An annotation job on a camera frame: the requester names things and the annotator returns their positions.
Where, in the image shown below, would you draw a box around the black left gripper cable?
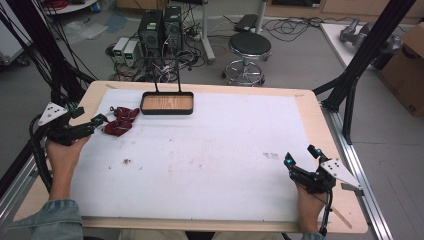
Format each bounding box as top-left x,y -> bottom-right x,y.
28,113 -> 54,194

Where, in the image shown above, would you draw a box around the person's left hand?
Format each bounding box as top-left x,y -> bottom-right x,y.
45,134 -> 92,202

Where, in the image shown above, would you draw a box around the thin wooden strip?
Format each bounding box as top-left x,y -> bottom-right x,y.
329,205 -> 353,230

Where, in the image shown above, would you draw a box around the grey machine part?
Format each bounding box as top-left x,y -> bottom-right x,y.
339,17 -> 403,54

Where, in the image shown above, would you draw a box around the black metal frame stand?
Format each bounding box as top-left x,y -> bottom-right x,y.
312,0 -> 418,146
0,0 -> 98,108

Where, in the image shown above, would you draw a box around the brown cardboard box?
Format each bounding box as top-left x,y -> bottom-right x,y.
377,22 -> 424,118

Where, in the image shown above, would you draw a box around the white floor board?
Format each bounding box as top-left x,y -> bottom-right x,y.
319,22 -> 388,72

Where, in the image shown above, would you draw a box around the black tray with wooden bottom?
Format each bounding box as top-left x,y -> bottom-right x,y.
139,55 -> 195,116

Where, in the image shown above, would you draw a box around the white table mat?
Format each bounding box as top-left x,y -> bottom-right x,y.
69,87 -> 318,223

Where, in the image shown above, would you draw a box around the person's right hand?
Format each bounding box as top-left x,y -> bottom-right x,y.
294,181 -> 330,234

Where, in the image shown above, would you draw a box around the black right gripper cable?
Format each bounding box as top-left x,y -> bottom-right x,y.
318,188 -> 335,238

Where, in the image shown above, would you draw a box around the aluminium rail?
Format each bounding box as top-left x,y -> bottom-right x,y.
0,154 -> 38,231
320,102 -> 395,240

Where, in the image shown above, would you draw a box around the round white table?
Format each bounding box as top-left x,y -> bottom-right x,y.
42,0 -> 100,16

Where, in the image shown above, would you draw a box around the black computer tower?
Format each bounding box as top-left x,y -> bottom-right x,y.
162,5 -> 184,54
137,9 -> 165,58

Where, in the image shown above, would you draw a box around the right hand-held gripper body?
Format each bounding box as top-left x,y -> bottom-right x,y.
288,157 -> 364,198

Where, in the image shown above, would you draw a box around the black floor cables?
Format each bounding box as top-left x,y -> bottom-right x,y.
259,15 -> 358,44

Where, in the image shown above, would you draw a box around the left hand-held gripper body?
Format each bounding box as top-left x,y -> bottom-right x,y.
37,101 -> 96,147

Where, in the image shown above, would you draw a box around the white power supply box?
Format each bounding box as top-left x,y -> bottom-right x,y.
112,36 -> 130,58
122,39 -> 140,68

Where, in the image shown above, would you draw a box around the black round stool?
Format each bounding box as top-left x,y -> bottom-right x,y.
221,31 -> 273,88

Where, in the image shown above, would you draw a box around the grey desk leg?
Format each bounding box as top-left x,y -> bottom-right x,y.
199,0 -> 217,65

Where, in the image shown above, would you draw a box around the tangle of floor cables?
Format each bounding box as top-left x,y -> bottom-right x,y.
104,43 -> 205,84

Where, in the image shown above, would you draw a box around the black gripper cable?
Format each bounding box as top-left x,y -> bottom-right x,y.
28,113 -> 54,194
318,188 -> 335,238

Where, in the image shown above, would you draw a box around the black flat device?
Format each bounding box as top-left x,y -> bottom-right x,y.
233,13 -> 260,34

